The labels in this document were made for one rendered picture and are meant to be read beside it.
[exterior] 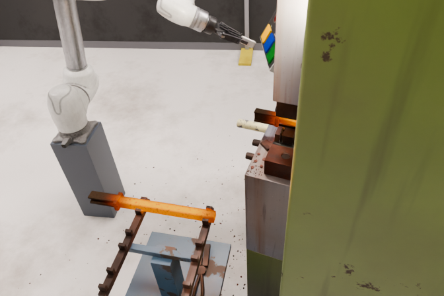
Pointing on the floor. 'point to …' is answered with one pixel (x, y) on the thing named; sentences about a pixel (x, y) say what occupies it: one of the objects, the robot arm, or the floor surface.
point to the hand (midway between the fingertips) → (247, 41)
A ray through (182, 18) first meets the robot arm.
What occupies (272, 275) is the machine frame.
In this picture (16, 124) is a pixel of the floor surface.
